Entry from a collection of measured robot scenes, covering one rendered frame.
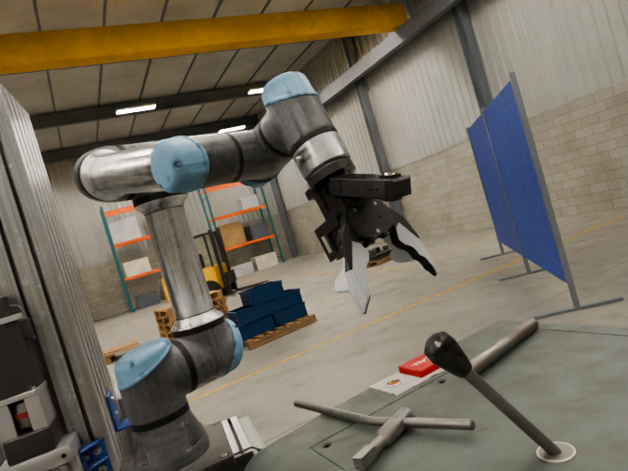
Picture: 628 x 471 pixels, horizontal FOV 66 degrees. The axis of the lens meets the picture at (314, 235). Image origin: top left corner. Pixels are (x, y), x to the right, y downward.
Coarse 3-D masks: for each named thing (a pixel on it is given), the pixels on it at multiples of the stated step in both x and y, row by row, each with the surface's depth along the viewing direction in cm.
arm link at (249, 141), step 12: (240, 132) 73; (252, 132) 74; (240, 144) 70; (252, 144) 72; (264, 144) 72; (252, 156) 71; (264, 156) 73; (276, 156) 73; (288, 156) 73; (252, 168) 72; (264, 168) 74; (276, 168) 76; (240, 180) 73; (252, 180) 78; (264, 180) 78
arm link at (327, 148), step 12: (336, 132) 68; (312, 144) 66; (324, 144) 66; (336, 144) 67; (300, 156) 67; (312, 156) 66; (324, 156) 66; (336, 156) 66; (348, 156) 68; (300, 168) 68; (312, 168) 66
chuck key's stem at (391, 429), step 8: (400, 408) 62; (408, 408) 62; (392, 416) 61; (400, 416) 61; (408, 416) 61; (384, 424) 59; (392, 424) 59; (400, 424) 60; (384, 432) 58; (392, 432) 58; (400, 432) 59; (376, 440) 57; (384, 440) 57; (392, 440) 58; (368, 448) 55; (376, 448) 56; (360, 456) 54; (368, 456) 55; (376, 456) 55; (360, 464) 54; (368, 464) 54
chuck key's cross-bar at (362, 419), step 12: (312, 408) 75; (324, 408) 72; (336, 408) 71; (348, 420) 68; (360, 420) 65; (372, 420) 63; (384, 420) 62; (408, 420) 60; (420, 420) 59; (432, 420) 58; (444, 420) 57; (456, 420) 56; (468, 420) 55
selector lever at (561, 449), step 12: (480, 384) 46; (492, 396) 46; (504, 408) 46; (516, 408) 47; (516, 420) 47; (528, 420) 47; (528, 432) 47; (540, 432) 47; (540, 444) 47; (552, 444) 47; (564, 444) 48; (540, 456) 47; (552, 456) 47; (564, 456) 46
